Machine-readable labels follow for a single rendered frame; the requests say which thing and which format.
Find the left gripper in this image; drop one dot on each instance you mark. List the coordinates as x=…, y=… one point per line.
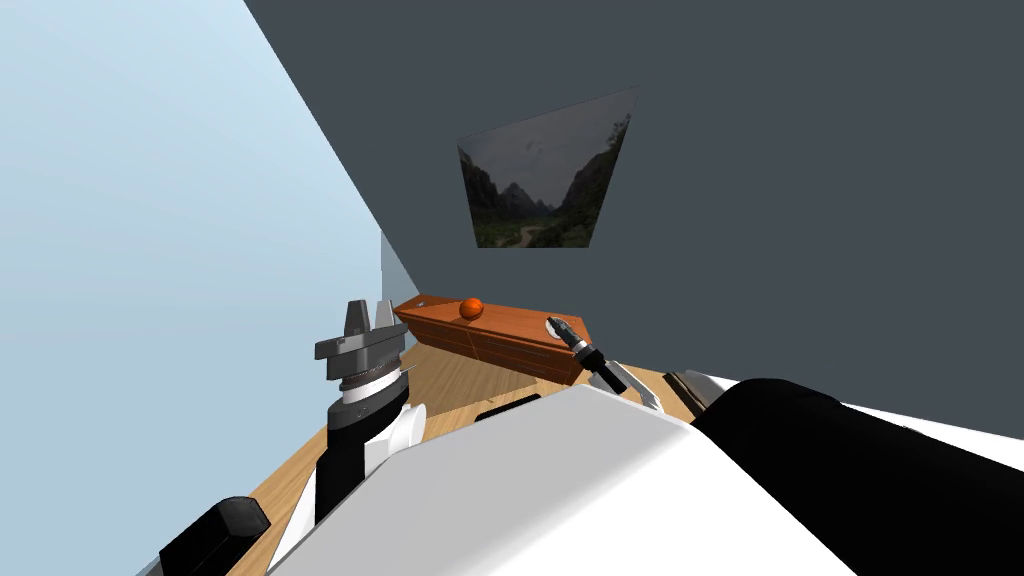
x=360, y=350

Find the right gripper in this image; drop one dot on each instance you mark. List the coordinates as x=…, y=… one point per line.
x=566, y=331

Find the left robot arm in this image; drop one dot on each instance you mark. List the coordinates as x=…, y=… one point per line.
x=348, y=456

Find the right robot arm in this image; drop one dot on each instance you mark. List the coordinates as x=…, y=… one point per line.
x=840, y=480

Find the brown wooden sideboard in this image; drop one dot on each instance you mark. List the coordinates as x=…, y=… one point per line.
x=504, y=336

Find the orange ball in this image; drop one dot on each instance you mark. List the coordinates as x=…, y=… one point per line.
x=471, y=309

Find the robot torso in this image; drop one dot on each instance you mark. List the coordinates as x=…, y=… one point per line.
x=552, y=496

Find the mountain landscape wall picture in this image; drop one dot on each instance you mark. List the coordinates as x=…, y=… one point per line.
x=544, y=176

